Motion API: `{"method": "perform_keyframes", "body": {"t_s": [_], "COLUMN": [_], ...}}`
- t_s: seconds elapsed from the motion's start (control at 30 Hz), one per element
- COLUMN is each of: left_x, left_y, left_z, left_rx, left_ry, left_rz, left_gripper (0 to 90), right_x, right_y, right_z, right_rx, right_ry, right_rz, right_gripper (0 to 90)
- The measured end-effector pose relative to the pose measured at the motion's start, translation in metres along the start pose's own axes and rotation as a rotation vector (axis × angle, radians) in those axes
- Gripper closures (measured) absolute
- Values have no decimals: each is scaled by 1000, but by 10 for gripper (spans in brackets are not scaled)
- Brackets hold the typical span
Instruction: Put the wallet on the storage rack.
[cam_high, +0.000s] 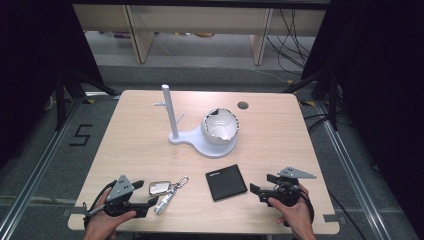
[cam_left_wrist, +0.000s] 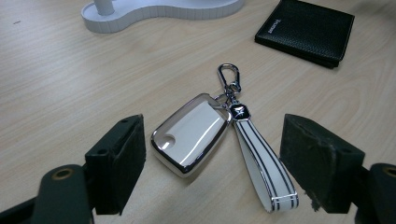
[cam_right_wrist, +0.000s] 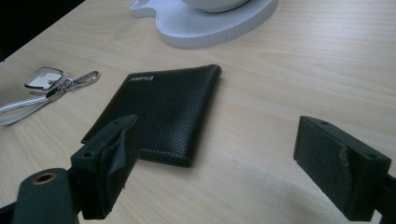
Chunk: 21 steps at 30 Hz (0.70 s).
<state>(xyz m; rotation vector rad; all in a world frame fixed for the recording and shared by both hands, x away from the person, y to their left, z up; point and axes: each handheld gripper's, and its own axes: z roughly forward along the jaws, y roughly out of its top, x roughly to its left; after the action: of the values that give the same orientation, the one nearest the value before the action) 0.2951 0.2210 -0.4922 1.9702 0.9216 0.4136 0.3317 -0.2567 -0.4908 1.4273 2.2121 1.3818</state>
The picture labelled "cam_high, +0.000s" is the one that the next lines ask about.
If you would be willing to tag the metal floor rail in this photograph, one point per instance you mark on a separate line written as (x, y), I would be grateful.
(36, 166)
(350, 166)

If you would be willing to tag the black curtain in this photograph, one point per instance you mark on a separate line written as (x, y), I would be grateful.
(383, 83)
(36, 66)

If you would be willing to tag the silver car key bunch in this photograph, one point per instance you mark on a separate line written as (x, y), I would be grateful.
(159, 188)

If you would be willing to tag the white key stand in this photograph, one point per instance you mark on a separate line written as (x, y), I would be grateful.
(173, 113)

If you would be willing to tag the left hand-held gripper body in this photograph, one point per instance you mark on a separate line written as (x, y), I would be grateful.
(120, 188)

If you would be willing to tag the light wooden desk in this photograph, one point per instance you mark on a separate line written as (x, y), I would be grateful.
(200, 20)

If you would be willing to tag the black metal stand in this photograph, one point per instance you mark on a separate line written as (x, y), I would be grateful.
(331, 100)
(61, 96)

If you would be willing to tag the black square wallet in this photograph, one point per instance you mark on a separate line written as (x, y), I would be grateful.
(226, 182)

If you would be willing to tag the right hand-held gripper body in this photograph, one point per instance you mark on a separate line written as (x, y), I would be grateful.
(286, 193)

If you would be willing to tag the person's left hand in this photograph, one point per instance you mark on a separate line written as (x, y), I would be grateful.
(101, 225)

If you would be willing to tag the person's right hand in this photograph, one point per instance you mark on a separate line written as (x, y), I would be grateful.
(298, 218)

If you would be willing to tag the white bowl with silver rim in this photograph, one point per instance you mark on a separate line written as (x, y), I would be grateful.
(220, 128)

